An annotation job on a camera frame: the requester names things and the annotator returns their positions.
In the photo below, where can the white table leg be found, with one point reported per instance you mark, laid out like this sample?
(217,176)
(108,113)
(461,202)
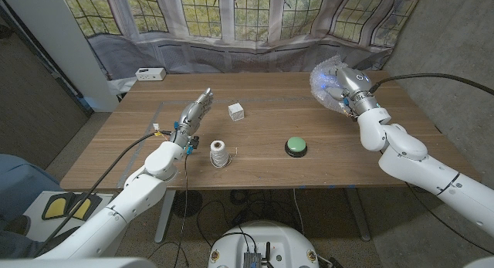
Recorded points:
(164,221)

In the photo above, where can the black round floor disc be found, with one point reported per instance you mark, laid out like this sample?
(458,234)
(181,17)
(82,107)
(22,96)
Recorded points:
(188,203)

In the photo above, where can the small white cube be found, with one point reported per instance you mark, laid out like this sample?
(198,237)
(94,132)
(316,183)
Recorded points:
(236,111)

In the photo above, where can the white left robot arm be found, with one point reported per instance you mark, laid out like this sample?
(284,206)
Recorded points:
(135,198)

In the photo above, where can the white robot torso base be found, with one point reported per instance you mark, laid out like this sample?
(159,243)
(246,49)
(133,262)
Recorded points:
(266,241)

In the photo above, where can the white power outlet box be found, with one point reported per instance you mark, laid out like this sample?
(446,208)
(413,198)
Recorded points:
(150,73)

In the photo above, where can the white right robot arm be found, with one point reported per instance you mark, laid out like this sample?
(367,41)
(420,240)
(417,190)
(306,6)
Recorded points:
(420,167)

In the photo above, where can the white thread spool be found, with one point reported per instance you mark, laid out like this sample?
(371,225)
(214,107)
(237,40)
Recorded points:
(218,154)

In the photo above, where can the person's leg blue jeans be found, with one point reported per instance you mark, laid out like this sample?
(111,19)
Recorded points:
(19,183)

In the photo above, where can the green button black base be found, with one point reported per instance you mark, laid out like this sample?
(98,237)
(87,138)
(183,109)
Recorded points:
(296,145)

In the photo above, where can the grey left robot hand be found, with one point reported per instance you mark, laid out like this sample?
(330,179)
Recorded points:
(191,115)

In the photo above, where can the grey electronics box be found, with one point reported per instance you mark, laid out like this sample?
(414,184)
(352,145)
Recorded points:
(251,260)

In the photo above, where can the clear bubble wrap sheet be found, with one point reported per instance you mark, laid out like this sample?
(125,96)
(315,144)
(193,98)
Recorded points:
(320,86)

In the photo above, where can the black yellow foot pedal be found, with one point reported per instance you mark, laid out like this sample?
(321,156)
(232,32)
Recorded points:
(58,207)

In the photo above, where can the white floor platform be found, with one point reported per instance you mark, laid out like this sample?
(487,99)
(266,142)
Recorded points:
(36,225)

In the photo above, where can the grey table leg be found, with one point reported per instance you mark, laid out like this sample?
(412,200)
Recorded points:
(359,218)

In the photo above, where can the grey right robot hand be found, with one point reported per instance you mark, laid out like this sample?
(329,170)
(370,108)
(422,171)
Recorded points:
(355,86)

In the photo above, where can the printed window backdrop cloth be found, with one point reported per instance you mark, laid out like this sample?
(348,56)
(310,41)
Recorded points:
(251,55)

